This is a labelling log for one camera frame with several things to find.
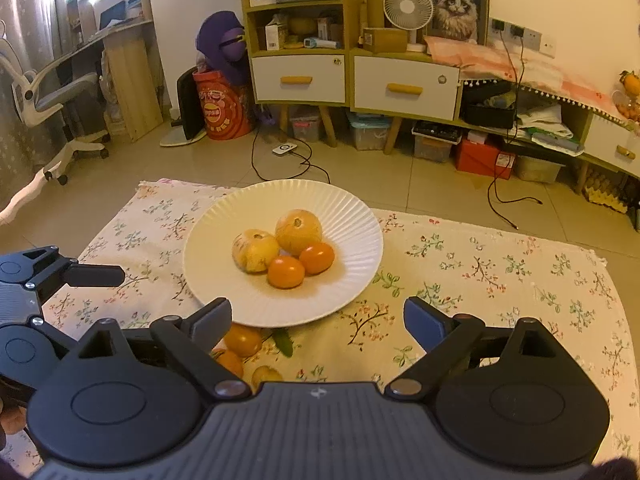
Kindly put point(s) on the low wooden drawer cabinet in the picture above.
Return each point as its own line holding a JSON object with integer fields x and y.
{"x": 405, "y": 87}

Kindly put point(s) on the orange fruit ornament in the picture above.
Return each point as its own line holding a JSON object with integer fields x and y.
{"x": 629, "y": 85}

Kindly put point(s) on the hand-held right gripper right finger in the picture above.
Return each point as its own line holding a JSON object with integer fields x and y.
{"x": 425, "y": 322}

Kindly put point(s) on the black upright panel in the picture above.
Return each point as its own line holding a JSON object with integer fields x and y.
{"x": 190, "y": 105}

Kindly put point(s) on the cardboard tube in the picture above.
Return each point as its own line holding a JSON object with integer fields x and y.
{"x": 375, "y": 5}

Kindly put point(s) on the red cardboard box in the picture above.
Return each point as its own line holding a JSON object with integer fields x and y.
{"x": 480, "y": 157}

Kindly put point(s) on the white carton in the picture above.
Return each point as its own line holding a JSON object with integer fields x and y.
{"x": 275, "y": 35}

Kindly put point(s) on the small yellow-green fruit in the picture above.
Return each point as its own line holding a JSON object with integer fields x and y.
{"x": 266, "y": 376}

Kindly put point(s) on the brown cardboard box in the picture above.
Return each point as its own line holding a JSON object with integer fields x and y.
{"x": 385, "y": 40}

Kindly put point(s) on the beige storage box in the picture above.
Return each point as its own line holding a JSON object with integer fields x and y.
{"x": 537, "y": 170}

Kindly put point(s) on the oblong orange tomato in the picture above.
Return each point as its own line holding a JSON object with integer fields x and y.
{"x": 318, "y": 258}

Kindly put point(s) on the white office chair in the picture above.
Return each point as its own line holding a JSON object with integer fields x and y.
{"x": 45, "y": 100}

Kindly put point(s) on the floral tablecloth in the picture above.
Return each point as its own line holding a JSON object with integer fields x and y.
{"x": 475, "y": 285}

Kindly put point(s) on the person's left hand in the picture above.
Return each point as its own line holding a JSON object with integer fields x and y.
{"x": 10, "y": 417}

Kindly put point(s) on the large yellow pepino melon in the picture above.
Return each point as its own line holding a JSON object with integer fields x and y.
{"x": 298, "y": 230}

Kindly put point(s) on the small white desk fan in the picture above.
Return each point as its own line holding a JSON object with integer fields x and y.
{"x": 407, "y": 7}

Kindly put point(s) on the pile of folded clothes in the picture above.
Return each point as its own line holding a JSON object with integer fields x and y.
{"x": 547, "y": 127}

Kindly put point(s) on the white oval floor board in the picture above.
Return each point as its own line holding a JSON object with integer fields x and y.
{"x": 175, "y": 141}

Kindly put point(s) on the grey wall socket panel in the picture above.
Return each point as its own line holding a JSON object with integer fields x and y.
{"x": 517, "y": 35}

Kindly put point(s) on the tangerine with long leaf stem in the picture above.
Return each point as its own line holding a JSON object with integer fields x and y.
{"x": 242, "y": 341}

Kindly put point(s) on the white infrared thermometer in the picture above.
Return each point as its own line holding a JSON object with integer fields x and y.
{"x": 322, "y": 44}

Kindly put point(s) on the white ribbed plate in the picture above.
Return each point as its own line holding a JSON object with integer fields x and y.
{"x": 350, "y": 260}

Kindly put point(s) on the small yellow pepino melon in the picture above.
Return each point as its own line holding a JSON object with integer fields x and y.
{"x": 254, "y": 252}

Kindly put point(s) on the patterned curtain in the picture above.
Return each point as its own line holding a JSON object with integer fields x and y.
{"x": 25, "y": 35}

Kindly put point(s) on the white floor power adapter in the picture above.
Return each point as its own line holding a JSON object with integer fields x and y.
{"x": 285, "y": 149}

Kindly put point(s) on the framed cat picture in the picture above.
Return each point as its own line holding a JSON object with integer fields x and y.
{"x": 460, "y": 5}

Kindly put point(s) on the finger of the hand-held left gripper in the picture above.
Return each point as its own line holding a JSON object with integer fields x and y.
{"x": 95, "y": 275}
{"x": 52, "y": 332}

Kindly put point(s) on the blue-lid storage box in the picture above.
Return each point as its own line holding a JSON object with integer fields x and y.
{"x": 369, "y": 132}

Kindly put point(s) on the tangerine with small leaves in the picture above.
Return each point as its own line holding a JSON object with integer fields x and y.
{"x": 231, "y": 364}

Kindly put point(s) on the red printed bucket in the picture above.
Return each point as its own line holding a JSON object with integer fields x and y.
{"x": 222, "y": 110}

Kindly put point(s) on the round orange tomato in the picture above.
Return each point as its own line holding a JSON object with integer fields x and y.
{"x": 286, "y": 273}

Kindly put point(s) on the black bag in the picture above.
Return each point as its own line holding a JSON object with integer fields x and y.
{"x": 487, "y": 112}

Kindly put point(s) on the pink fringed cloth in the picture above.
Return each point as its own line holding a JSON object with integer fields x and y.
{"x": 500, "y": 60}

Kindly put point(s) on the tall wooden shelf cabinet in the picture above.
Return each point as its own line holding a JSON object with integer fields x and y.
{"x": 297, "y": 80}

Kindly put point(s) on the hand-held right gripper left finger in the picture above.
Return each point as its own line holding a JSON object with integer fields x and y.
{"x": 212, "y": 322}

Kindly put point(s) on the small clear storage box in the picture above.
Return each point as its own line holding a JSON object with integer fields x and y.
{"x": 305, "y": 131}

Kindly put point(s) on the laptop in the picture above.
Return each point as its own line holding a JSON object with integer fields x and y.
{"x": 112, "y": 15}

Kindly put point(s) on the round yellow gourd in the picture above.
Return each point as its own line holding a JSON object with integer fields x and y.
{"x": 302, "y": 27}

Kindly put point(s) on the clear box with black lid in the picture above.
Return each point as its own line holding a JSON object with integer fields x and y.
{"x": 435, "y": 145}

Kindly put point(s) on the yellow egg tray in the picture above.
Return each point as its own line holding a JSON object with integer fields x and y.
{"x": 607, "y": 192}

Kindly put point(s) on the purple plush toy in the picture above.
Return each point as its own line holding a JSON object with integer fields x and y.
{"x": 222, "y": 40}

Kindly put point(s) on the wooden desk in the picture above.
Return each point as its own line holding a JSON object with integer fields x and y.
{"x": 132, "y": 85}

